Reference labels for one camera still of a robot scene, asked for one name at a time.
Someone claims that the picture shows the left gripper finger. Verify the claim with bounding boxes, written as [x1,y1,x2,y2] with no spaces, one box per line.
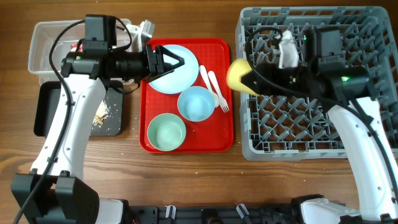
[154,62,185,80]
[155,45,185,64]

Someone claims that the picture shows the yellow plastic cup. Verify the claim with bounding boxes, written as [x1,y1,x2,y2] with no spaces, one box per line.
[226,58,259,96]

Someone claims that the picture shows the light blue bowl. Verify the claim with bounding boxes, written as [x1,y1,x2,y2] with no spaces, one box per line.
[177,86,215,122]

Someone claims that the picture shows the green bowl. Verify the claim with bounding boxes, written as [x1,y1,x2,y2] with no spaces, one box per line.
[147,113,187,152]

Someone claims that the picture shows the rice and food scraps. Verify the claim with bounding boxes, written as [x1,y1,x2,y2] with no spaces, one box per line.
[93,100,110,126]

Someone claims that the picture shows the red snack wrapper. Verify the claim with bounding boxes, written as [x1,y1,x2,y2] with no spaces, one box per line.
[70,44,83,52]

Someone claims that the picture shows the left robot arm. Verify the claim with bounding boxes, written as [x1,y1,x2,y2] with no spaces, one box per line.
[11,42,185,223]

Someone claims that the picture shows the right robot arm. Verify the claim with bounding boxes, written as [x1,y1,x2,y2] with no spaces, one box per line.
[227,26,397,223]

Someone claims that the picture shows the grey dishwasher rack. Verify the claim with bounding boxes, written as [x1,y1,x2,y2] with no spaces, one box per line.
[235,6,397,161]

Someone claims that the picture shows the large light blue plate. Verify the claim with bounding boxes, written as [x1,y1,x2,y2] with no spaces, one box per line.
[149,44,199,94]

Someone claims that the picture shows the white plastic spoon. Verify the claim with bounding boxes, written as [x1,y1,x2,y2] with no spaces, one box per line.
[199,65,220,108]

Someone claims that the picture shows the white plastic fork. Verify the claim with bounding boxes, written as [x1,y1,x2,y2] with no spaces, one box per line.
[208,71,229,113]

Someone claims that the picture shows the red serving tray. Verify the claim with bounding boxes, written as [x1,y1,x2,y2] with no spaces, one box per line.
[139,37,234,154]

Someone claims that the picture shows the black plastic tray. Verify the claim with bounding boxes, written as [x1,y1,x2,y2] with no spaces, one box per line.
[34,82,124,137]

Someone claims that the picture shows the clear plastic bin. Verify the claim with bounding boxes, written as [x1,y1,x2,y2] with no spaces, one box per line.
[28,19,141,84]

